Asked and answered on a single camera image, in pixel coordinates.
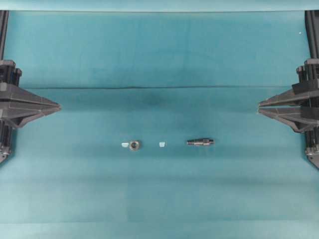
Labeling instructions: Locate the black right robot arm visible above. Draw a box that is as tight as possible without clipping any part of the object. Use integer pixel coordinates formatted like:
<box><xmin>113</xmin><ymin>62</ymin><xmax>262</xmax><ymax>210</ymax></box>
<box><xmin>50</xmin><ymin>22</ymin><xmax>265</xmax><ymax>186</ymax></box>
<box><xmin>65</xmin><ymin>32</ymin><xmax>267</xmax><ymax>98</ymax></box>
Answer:
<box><xmin>258</xmin><ymin>10</ymin><xmax>319</xmax><ymax>167</ymax></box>

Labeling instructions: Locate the dark metal stepped shaft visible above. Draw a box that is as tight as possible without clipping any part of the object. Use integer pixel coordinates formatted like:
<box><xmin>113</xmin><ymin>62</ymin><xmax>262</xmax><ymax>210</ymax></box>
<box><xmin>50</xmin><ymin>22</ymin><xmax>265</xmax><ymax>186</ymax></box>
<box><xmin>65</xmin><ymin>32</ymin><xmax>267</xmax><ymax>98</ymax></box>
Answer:
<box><xmin>186</xmin><ymin>138</ymin><xmax>215</xmax><ymax>146</ymax></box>

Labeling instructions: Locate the silver metal washer ring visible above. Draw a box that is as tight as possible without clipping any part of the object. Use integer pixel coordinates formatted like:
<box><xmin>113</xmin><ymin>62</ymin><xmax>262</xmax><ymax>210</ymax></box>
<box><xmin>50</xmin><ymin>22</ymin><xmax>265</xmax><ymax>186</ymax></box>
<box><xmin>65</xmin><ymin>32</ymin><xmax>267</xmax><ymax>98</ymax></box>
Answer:
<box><xmin>128</xmin><ymin>139</ymin><xmax>143</xmax><ymax>151</ymax></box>

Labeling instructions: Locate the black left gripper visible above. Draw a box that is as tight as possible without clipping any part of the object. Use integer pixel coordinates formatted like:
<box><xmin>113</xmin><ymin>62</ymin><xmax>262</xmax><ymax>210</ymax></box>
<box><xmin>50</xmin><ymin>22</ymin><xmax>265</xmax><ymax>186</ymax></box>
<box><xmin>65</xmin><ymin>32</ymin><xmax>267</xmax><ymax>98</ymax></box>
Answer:
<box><xmin>0</xmin><ymin>60</ymin><xmax>61</xmax><ymax>162</ymax></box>

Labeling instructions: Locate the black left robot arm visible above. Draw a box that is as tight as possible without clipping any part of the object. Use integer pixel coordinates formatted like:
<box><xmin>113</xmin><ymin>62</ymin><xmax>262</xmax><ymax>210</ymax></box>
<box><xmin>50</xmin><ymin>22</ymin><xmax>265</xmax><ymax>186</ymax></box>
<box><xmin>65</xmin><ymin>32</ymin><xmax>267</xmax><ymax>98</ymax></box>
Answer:
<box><xmin>0</xmin><ymin>10</ymin><xmax>61</xmax><ymax>162</ymax></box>

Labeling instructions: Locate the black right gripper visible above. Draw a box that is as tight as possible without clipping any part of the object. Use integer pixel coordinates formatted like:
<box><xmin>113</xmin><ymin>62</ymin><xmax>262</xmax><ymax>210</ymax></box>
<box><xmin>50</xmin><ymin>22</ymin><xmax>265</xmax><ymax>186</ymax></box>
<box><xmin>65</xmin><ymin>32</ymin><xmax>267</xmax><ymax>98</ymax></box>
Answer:
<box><xmin>258</xmin><ymin>58</ymin><xmax>319</xmax><ymax>160</ymax></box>

